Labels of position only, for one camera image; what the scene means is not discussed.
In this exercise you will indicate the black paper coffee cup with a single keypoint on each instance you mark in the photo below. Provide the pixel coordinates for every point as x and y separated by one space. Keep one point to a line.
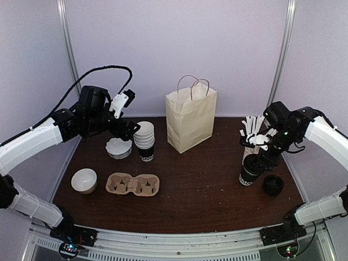
247 179

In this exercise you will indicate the stack of black lids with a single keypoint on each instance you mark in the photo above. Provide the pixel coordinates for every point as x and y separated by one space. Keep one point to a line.
273 185

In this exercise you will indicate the white round bowl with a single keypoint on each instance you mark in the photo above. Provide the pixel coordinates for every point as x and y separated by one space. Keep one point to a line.
84 181

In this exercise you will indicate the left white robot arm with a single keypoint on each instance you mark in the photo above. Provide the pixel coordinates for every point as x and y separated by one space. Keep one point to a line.
94 113

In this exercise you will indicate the cardboard cup carrier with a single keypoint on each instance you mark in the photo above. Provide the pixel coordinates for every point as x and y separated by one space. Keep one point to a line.
143 185

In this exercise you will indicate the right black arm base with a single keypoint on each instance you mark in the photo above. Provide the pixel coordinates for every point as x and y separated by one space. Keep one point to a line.
279 234

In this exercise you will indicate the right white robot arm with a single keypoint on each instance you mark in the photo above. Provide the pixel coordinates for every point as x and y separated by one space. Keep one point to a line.
316 151

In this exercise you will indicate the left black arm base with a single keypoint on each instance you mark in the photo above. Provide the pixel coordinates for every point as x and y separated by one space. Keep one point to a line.
68 232

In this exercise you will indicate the white cup holding straws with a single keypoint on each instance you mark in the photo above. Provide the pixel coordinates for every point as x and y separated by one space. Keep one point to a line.
246 153

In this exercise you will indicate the aluminium front rail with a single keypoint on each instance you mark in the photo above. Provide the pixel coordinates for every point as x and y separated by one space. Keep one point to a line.
246 244

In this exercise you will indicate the black cup lid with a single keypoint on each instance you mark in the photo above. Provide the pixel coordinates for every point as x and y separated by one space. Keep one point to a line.
252 165

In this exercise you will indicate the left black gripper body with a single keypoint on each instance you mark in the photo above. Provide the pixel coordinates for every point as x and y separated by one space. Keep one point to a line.
117 131

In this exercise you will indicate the white scalloped bowl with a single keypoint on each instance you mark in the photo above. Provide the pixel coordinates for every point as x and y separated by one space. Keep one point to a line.
119 149

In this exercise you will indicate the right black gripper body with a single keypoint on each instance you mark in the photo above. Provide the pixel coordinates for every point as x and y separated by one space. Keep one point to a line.
266 159

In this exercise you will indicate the stack of paper cups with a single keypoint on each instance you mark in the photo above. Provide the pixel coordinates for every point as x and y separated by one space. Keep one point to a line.
144 140

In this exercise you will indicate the cream paper bag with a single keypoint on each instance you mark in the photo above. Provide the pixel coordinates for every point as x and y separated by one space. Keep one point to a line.
190 114

